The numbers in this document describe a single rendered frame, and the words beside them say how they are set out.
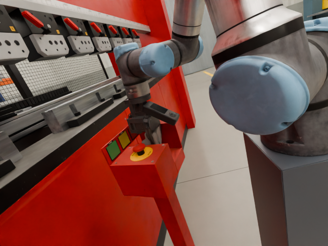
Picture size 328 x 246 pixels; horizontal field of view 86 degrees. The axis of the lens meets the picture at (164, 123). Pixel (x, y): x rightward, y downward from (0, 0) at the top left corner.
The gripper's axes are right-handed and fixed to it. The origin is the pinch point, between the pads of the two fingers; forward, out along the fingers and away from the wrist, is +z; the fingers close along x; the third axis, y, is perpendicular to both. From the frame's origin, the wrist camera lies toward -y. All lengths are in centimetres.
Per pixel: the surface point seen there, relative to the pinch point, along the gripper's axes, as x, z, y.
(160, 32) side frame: -168, -49, 55
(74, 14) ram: -33, -57, 46
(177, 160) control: 2.4, 3.0, -6.8
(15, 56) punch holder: 8, -40, 38
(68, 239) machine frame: 30.0, 10.9, 19.4
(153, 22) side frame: -167, -61, 60
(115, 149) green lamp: 10.7, -7.0, 9.3
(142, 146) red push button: 10.2, -7.6, -0.5
